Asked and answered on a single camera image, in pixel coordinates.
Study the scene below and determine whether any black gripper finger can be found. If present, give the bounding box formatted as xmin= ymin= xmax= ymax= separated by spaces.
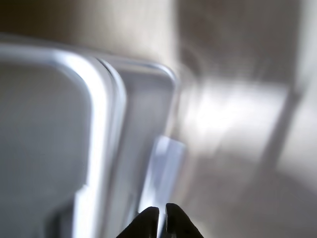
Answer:
xmin=115 ymin=206 xmax=159 ymax=238
xmin=164 ymin=202 xmax=204 ymax=238

